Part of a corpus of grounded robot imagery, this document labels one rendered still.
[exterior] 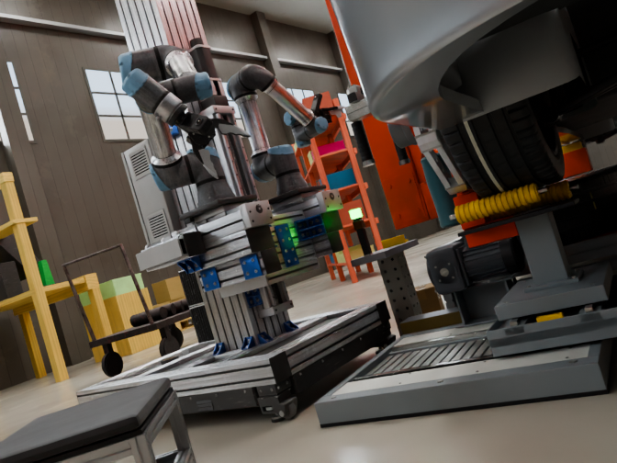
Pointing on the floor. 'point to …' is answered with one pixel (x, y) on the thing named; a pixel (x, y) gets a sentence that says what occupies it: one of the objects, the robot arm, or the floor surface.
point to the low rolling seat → (105, 430)
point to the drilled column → (399, 287)
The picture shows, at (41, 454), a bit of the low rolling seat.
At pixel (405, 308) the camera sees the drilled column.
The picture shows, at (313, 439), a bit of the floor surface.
